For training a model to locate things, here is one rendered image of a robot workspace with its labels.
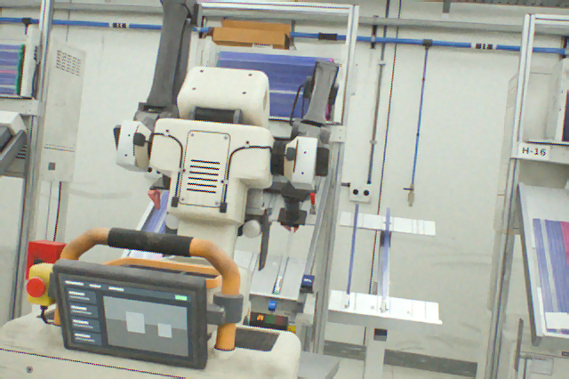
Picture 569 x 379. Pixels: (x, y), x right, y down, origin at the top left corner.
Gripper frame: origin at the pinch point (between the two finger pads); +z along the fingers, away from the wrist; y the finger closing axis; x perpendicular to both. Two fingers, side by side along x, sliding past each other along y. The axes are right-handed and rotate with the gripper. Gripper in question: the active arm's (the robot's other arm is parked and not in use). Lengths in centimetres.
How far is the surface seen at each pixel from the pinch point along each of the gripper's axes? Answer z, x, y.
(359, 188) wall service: 114, -122, -19
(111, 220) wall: 150, -94, 155
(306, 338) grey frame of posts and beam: 4.1, 41.2, -12.0
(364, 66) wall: 65, -188, -12
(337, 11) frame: -40, -88, -4
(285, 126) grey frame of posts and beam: -8.7, -46.7, 11.4
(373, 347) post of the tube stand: 8, 38, -35
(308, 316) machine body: 26.1, 21.3, -9.6
